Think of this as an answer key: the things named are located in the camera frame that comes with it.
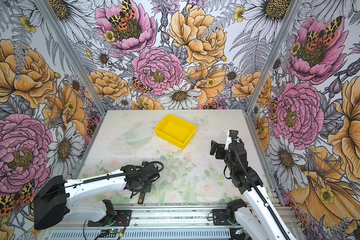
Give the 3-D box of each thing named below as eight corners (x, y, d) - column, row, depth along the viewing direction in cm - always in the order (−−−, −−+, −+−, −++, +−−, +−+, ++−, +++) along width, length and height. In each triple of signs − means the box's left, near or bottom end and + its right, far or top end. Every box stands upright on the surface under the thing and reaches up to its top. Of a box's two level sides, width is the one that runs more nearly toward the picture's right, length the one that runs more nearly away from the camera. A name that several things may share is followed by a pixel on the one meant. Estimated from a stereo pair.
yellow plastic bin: (153, 133, 110) (152, 127, 104) (172, 117, 120) (171, 110, 115) (181, 152, 100) (180, 146, 94) (198, 133, 110) (199, 126, 105)
